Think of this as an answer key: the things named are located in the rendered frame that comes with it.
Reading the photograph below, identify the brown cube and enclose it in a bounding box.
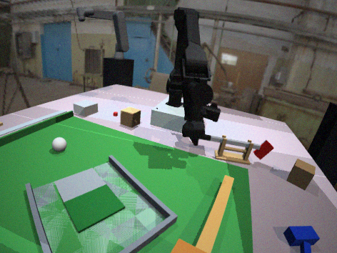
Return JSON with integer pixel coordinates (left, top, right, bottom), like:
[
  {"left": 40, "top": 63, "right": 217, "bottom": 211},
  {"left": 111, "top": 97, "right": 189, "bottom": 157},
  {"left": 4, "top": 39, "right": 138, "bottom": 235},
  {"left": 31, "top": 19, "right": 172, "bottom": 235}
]
[
  {"left": 120, "top": 106, "right": 141, "bottom": 128},
  {"left": 286, "top": 159, "right": 316, "bottom": 191}
]

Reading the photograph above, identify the green putting mat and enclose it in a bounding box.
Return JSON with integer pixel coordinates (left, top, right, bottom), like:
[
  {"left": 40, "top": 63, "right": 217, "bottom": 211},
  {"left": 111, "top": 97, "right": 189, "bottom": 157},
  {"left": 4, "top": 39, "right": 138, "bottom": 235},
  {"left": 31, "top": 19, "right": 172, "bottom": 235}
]
[{"left": 0, "top": 116, "right": 253, "bottom": 253}]

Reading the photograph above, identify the white golf ball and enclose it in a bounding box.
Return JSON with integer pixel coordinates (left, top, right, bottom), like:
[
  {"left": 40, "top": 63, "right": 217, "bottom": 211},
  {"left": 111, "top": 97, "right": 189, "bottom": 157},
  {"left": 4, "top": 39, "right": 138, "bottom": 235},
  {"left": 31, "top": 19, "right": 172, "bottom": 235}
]
[{"left": 51, "top": 137, "right": 66, "bottom": 152}]

